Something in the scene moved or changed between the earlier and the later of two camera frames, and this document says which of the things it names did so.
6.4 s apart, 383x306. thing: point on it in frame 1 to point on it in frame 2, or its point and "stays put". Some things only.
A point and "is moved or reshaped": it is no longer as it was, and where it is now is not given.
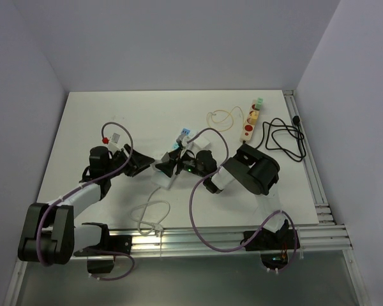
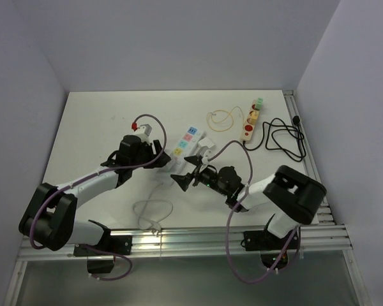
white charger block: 202,142 is moved or reshaped
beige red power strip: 248,127 stays put
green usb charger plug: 258,106 stays put
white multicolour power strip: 159,179 is moved or reshaped
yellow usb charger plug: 254,116 stays put
